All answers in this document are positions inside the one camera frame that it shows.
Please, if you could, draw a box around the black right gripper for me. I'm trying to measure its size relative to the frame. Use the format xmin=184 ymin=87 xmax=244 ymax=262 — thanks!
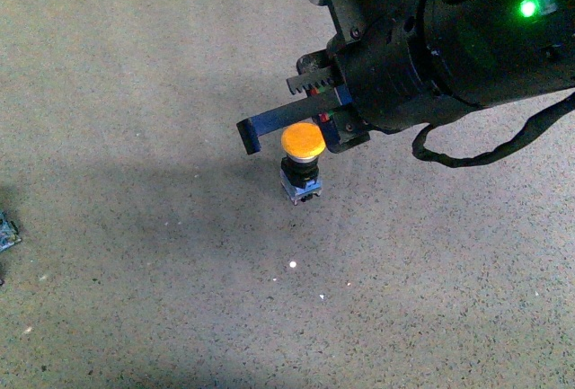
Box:
xmin=236 ymin=0 xmax=476 ymax=155

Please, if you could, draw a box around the yellow mushroom push button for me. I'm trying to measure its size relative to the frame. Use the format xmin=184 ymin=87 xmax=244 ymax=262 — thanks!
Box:
xmin=279 ymin=122 xmax=326 ymax=206

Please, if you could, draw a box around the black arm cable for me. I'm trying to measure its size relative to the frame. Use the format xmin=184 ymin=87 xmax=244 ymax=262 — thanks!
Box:
xmin=411 ymin=92 xmax=575 ymax=168

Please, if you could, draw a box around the blue circuit board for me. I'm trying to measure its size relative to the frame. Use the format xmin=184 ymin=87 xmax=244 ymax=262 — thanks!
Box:
xmin=0 ymin=211 xmax=22 ymax=252

